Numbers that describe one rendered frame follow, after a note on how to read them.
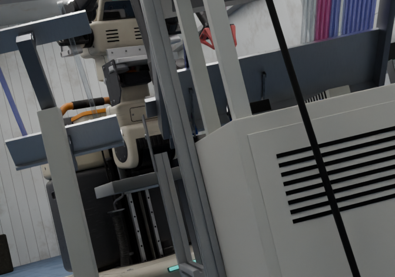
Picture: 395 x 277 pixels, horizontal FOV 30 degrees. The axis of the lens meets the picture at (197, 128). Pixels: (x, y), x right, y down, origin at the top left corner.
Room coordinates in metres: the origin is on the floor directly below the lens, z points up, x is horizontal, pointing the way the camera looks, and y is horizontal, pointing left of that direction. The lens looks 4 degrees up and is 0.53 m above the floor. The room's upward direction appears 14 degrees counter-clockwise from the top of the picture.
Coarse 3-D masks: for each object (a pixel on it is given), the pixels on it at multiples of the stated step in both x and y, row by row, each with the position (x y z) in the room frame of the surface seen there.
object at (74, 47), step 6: (60, 6) 1.93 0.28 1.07; (60, 12) 1.94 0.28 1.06; (72, 42) 2.01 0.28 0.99; (72, 48) 2.03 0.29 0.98; (78, 54) 2.04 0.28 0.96; (78, 60) 2.06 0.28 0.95; (78, 66) 2.07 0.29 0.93; (84, 72) 2.09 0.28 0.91; (84, 78) 2.10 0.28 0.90; (84, 84) 2.12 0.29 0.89; (90, 90) 2.14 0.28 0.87; (90, 96) 2.15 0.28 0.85; (90, 102) 2.16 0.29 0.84; (96, 114) 2.20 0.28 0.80
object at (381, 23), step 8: (384, 0) 2.06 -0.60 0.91; (392, 0) 2.03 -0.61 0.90; (384, 8) 2.08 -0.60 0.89; (392, 8) 2.05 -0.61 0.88; (384, 16) 2.09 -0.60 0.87; (392, 16) 2.07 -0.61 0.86; (376, 24) 2.15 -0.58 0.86; (384, 24) 2.10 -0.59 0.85; (392, 24) 2.09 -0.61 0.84; (384, 32) 2.12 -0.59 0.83; (384, 40) 2.13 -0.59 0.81; (384, 48) 2.15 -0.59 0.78; (376, 56) 2.21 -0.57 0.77; (384, 56) 2.17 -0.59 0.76; (376, 64) 2.22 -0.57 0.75; (384, 64) 2.19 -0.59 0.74; (376, 72) 2.24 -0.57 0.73; (384, 72) 2.21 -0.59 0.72; (376, 80) 2.25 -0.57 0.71; (384, 80) 2.24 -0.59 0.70
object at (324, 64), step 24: (288, 48) 2.09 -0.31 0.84; (312, 48) 2.12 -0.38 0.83; (336, 48) 2.15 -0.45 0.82; (360, 48) 2.17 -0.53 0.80; (216, 72) 2.08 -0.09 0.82; (264, 72) 2.13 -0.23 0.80; (312, 72) 2.18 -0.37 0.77; (336, 72) 2.21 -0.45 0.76; (360, 72) 2.24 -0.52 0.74; (216, 96) 2.14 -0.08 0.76; (288, 96) 2.22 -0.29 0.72; (192, 120) 2.17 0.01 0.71
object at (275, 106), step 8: (352, 88) 2.25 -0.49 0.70; (360, 88) 2.25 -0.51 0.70; (368, 88) 2.25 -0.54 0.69; (304, 96) 2.23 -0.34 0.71; (312, 96) 2.23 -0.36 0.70; (272, 104) 2.22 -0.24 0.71; (280, 104) 2.21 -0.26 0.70; (288, 104) 2.21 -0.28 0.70; (296, 104) 2.21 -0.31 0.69; (200, 120) 2.18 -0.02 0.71; (224, 120) 2.17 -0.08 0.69; (192, 128) 2.15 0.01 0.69; (200, 128) 2.15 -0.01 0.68
